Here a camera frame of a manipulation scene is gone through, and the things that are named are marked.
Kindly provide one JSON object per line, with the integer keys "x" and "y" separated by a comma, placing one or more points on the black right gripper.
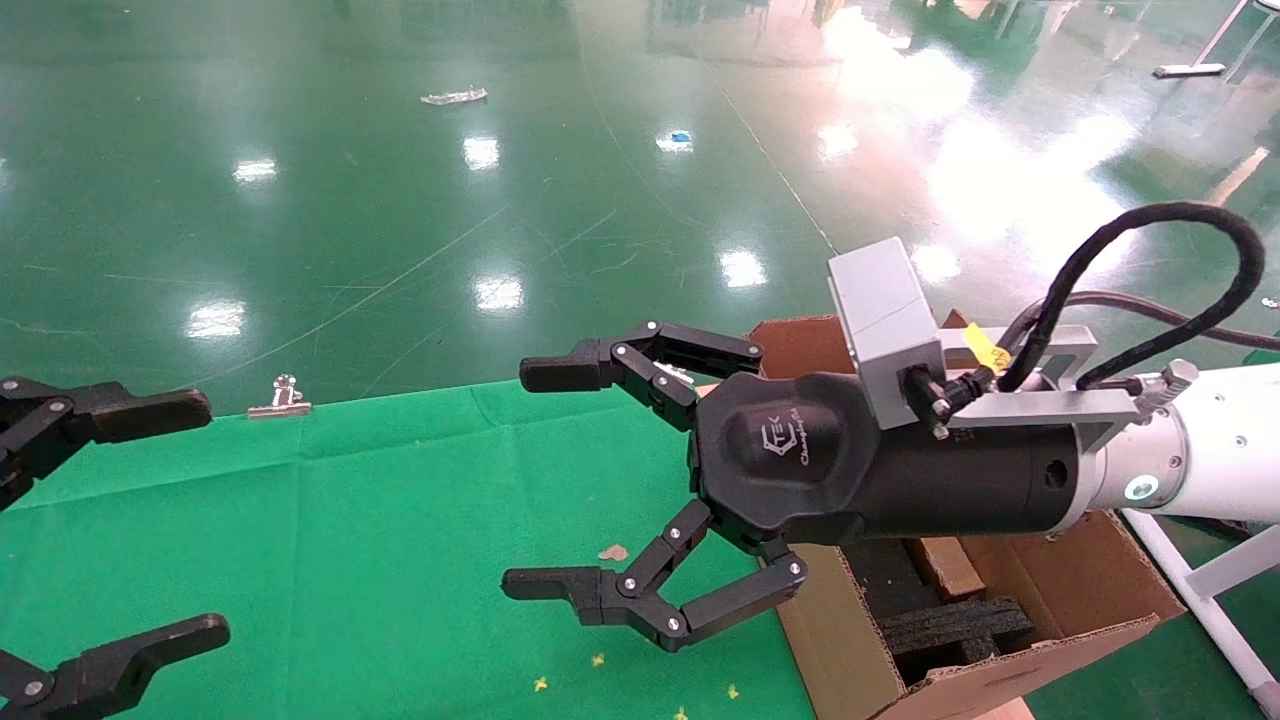
{"x": 800, "y": 460}

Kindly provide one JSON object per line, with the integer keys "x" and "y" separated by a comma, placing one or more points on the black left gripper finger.
{"x": 130, "y": 412}
{"x": 130, "y": 655}

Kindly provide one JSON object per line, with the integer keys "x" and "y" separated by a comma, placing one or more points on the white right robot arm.
{"x": 1210, "y": 450}

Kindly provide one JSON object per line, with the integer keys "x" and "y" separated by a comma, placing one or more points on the small cardboard scrap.
{"x": 613, "y": 552}

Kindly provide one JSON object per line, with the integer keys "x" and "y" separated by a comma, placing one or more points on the large open cardboard carton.
{"x": 1060, "y": 590}

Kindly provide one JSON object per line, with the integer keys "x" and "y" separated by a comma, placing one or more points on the silver binder clip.
{"x": 280, "y": 403}

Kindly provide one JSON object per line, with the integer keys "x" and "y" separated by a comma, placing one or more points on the green cloth with yellow marks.
{"x": 350, "y": 520}

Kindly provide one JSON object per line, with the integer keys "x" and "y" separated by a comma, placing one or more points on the black foam block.
{"x": 950, "y": 630}

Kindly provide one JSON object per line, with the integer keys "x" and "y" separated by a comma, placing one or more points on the white floor debris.
{"x": 455, "y": 96}

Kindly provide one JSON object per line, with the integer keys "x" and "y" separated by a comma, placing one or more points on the white metal stand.
{"x": 1215, "y": 600}

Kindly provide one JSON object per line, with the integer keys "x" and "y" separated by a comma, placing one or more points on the white floor bar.
{"x": 1190, "y": 70}

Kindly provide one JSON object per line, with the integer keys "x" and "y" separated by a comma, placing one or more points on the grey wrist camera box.
{"x": 885, "y": 320}

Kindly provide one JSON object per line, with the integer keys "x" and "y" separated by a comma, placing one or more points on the grey camera bracket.
{"x": 1050, "y": 405}

